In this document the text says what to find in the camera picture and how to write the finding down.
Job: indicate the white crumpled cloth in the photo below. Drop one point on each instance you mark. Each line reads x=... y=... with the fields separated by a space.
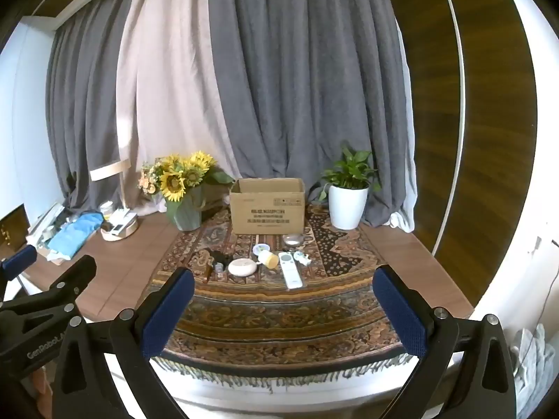
x=530 y=366

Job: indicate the dark brown box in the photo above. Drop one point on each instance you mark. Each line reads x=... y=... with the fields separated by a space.
x=13 y=227

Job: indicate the yellow-capped white jar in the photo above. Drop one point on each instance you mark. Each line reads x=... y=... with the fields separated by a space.
x=270 y=260

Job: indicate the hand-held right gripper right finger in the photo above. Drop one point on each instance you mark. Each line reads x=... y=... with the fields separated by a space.
x=401 y=314

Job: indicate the silver round jar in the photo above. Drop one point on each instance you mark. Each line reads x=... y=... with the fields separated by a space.
x=291 y=240

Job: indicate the blue cloth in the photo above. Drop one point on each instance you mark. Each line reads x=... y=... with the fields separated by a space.
x=74 y=235

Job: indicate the small white toy figure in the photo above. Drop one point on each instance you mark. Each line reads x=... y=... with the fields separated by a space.
x=301 y=256

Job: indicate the white sheer curtain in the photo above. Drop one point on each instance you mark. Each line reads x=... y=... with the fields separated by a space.
x=404 y=220

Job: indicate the white remote control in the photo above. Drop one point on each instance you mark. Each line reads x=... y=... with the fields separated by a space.
x=290 y=273

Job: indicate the brown wooden stick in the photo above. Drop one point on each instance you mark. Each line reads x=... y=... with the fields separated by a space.
x=208 y=273

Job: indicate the sunflower bouquet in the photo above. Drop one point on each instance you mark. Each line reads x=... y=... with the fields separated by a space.
x=172 y=181

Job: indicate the cardboard box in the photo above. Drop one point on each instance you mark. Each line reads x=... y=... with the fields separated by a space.
x=266 y=216

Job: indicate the light curtain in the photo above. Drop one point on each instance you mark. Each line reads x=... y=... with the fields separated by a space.
x=174 y=74

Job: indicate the round tin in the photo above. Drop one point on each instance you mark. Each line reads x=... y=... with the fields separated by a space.
x=261 y=248

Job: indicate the white ribbed plant pot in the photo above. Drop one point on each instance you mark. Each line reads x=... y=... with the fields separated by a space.
x=347 y=207

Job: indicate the white wall socket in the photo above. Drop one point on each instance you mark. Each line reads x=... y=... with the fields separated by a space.
x=538 y=244

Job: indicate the green ribbed vase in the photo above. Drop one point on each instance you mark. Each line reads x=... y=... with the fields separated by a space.
x=187 y=216

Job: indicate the green potted plant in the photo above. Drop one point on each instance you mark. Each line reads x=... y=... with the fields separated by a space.
x=349 y=170

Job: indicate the grey curtain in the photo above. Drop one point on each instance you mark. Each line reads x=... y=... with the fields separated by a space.
x=284 y=74

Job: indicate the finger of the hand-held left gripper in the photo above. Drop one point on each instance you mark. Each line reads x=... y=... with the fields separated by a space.
x=74 y=273
x=19 y=256

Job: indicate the small white jar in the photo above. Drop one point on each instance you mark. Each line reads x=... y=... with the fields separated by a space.
x=106 y=207

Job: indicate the patterned fringed rug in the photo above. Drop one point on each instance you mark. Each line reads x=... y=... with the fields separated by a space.
x=270 y=314

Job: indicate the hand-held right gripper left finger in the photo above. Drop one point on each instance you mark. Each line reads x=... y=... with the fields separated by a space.
x=168 y=314

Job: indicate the round white device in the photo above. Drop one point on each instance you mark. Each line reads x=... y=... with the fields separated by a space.
x=241 y=267

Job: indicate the black irregular object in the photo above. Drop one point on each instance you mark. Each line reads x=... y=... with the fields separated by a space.
x=218 y=255

